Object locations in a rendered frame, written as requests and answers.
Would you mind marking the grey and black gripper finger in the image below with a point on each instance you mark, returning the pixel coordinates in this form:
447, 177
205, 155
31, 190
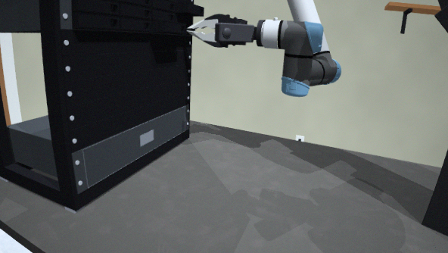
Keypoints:
207, 38
209, 22

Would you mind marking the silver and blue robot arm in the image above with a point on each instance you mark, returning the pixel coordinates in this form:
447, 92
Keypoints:
307, 60

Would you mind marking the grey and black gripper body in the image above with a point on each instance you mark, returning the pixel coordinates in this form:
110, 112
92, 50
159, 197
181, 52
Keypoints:
257, 31

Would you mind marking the black server rack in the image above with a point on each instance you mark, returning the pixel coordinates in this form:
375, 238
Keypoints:
109, 115

